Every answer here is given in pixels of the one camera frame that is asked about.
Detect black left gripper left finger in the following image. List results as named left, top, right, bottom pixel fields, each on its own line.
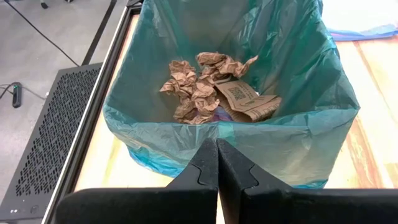
left=55, top=139, right=218, bottom=224

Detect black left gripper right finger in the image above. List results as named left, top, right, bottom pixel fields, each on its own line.
left=216, top=139, right=398, bottom=224

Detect brown printed paper bag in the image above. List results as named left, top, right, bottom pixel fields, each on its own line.
left=213, top=77, right=283, bottom=123

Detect teal trash bag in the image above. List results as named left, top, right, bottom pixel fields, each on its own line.
left=102, top=0, right=361, bottom=190

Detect pink drawstring trash bag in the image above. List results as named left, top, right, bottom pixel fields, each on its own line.
left=322, top=0, right=398, bottom=42

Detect black perforated computer case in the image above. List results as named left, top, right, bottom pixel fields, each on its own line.
left=0, top=62, right=104, bottom=216

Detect black power strip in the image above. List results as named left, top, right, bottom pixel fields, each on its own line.
left=11, top=81, right=23, bottom=109

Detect black aluminium table frame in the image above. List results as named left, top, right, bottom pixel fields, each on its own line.
left=40, top=0, right=144, bottom=224

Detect black floor cable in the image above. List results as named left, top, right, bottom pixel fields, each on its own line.
left=2, top=0, right=80, bottom=68

